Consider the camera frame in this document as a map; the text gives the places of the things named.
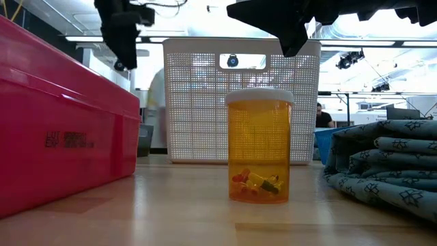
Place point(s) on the blue patterned hospital gown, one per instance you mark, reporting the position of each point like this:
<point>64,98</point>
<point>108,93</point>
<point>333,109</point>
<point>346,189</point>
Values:
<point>392,160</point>

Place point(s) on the dark background monitor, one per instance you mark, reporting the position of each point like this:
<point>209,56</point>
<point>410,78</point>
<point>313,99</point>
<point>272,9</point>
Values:
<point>403,114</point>

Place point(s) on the person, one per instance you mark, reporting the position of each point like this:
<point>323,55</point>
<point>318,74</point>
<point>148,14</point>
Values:
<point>157,102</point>
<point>323,118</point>

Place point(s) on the small blue plastic basket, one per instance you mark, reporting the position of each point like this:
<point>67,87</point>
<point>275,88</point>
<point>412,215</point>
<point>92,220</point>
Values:
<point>322,143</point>

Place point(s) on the white perforated plastic basket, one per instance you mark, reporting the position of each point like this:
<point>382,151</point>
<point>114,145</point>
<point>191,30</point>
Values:
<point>191,102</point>

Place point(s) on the black track spotlight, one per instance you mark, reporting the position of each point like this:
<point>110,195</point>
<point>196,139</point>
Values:
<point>348,59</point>
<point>380,87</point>

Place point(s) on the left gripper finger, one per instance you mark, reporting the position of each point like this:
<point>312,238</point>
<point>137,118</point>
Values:
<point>126,51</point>

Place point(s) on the red first aid kit case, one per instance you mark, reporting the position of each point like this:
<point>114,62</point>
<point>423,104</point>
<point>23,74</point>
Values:
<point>51,102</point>

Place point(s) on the orange pill bottle white cap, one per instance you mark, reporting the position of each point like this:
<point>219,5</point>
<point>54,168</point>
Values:
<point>259,136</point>

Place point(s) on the background table black leg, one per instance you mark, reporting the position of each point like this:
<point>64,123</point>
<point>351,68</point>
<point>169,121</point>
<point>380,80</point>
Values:
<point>347,109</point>

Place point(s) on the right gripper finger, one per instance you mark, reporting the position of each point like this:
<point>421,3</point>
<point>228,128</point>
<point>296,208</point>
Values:
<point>273,17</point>

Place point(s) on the grey plastic bin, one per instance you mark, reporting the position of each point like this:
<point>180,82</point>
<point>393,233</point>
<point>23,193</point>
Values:
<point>145,140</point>

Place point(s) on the black round ceiling lamp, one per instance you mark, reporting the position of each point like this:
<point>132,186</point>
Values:
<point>232,61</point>
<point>117,66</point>

